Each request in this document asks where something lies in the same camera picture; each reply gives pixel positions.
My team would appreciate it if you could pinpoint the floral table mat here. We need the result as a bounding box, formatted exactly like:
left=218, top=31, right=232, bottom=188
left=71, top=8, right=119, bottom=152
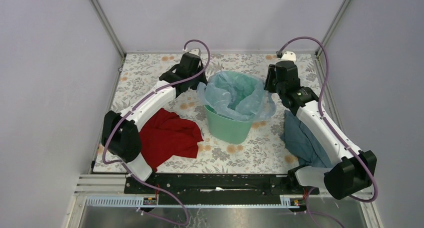
left=92, top=53, right=323, bottom=174

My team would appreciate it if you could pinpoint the blue-grey cloth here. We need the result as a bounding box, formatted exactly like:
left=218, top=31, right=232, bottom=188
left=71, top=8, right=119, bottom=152
left=280, top=110, right=333, bottom=168

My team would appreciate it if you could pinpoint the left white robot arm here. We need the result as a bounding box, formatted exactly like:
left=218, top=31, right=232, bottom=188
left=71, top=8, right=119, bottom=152
left=101, top=48, right=207, bottom=193

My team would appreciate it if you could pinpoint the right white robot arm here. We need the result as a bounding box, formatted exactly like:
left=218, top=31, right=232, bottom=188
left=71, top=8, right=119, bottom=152
left=264, top=61, right=378, bottom=202

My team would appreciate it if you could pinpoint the green plastic trash bin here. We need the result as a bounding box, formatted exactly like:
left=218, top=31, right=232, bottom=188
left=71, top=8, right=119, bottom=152
left=204, top=105, right=254, bottom=144

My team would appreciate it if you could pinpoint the light blue plastic trash bag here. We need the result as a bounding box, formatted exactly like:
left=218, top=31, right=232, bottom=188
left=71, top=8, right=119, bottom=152
left=196, top=71, right=277, bottom=122

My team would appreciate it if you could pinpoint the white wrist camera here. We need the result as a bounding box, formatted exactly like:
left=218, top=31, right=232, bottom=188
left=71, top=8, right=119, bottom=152
left=276, top=51, right=297, bottom=62
left=183, top=48, right=202, bottom=57

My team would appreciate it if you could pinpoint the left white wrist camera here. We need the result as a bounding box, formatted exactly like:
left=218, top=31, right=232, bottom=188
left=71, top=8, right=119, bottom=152
left=183, top=48, right=202, bottom=57

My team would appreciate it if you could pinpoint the red cloth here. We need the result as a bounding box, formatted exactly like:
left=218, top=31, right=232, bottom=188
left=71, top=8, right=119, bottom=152
left=139, top=108, right=203, bottom=172

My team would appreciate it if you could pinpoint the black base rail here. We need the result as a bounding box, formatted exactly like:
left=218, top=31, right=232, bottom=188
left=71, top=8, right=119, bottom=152
left=124, top=173, right=310, bottom=206

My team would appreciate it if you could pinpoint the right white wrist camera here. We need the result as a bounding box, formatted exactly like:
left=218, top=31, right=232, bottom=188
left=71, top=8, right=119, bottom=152
left=276, top=51, right=297, bottom=62

